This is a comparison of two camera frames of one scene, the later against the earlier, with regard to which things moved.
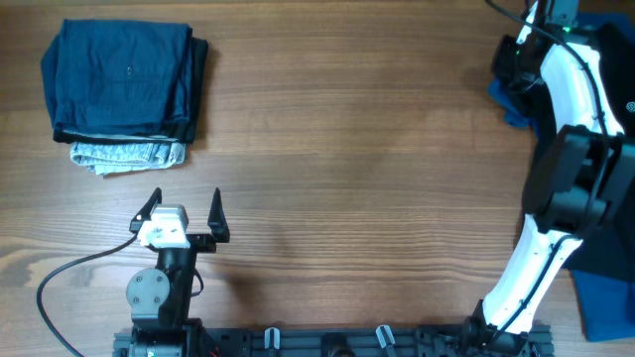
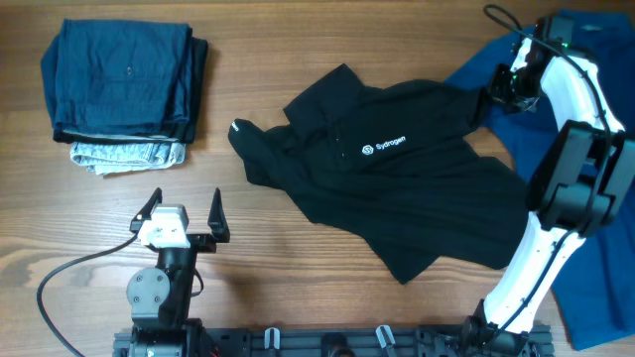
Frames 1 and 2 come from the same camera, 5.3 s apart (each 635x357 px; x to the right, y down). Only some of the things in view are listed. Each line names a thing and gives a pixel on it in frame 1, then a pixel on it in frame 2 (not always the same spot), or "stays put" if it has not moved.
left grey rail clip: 272,338 stays put
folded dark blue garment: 119,75 stays put
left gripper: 204,244 stays put
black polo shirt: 608,251 -> 394,164
